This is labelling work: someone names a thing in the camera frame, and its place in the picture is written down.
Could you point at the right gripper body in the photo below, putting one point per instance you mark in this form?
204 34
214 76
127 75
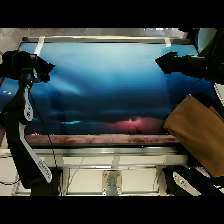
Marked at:
170 62

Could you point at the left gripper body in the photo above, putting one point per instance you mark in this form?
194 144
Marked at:
42 68

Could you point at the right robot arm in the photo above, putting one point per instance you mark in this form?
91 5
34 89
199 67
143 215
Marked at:
208 68

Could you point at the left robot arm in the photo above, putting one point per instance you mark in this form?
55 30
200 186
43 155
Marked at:
16 136

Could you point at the brown garment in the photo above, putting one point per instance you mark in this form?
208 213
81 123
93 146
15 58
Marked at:
200 133

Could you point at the silver frame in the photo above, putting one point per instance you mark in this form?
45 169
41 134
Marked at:
110 151

